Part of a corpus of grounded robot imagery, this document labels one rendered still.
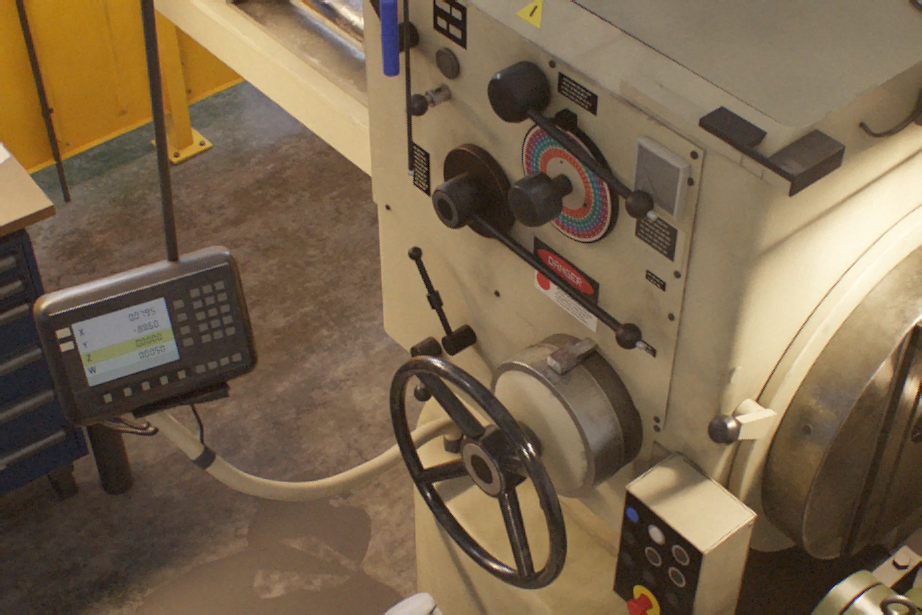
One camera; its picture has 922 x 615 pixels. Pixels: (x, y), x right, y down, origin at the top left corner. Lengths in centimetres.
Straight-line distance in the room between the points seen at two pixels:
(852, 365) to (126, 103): 314
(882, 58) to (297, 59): 153
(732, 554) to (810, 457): 17
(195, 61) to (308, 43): 173
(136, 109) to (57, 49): 38
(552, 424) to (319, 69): 121
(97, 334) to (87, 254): 212
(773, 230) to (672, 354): 27
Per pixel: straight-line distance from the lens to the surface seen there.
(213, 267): 239
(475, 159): 204
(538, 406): 202
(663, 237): 181
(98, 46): 453
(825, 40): 183
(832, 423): 198
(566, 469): 205
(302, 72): 299
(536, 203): 183
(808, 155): 165
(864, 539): 233
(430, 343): 242
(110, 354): 241
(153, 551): 366
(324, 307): 420
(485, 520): 288
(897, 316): 199
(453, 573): 299
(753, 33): 183
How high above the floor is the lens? 286
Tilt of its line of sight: 43 degrees down
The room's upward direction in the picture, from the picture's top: straight up
